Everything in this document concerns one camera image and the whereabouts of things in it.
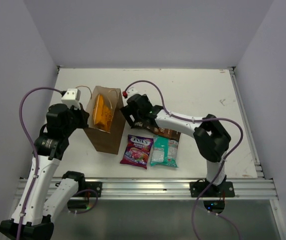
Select brown Kettle sea salt chips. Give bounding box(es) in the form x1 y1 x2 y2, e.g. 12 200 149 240
131 121 181 142

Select orange Kettle chips bag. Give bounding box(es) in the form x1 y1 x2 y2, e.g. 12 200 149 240
93 94 113 132

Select brown paper bag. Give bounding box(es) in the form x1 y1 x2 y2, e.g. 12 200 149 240
84 86 125 155

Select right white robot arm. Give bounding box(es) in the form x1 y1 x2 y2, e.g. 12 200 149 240
121 92 231 196

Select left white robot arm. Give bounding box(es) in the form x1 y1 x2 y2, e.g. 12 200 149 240
0 103 89 240

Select purple Fox's candy bag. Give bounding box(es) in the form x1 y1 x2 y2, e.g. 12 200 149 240
120 134 154 169

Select teal candy bag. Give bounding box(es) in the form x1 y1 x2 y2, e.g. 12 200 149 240
150 136 179 168

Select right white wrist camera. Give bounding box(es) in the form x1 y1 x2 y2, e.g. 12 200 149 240
122 87 139 99

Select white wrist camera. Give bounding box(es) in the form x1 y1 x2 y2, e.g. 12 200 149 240
61 88 81 110
122 87 139 99

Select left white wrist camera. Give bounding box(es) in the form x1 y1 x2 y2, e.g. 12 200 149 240
61 88 81 110

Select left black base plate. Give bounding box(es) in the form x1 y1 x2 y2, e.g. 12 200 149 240
84 181 103 199

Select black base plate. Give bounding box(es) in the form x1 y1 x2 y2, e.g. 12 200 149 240
84 181 103 199
189 179 235 198

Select aluminium mounting rail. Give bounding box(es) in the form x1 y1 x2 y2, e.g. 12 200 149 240
17 176 278 201

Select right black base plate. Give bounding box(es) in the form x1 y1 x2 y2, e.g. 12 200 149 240
189 179 235 198

